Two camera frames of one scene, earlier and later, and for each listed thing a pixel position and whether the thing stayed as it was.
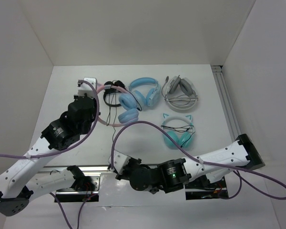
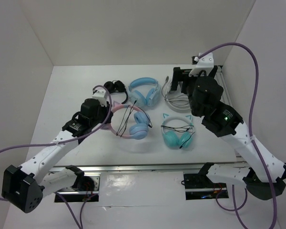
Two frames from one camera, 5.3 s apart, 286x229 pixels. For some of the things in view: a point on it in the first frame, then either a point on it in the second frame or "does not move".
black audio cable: (135, 98) -> (128, 117)
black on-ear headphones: (115, 83) does not move
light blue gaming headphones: (147, 91) does not move
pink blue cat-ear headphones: (128, 104) -> (139, 130)
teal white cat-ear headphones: (181, 128) does not move
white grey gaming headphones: (180, 94) does not move
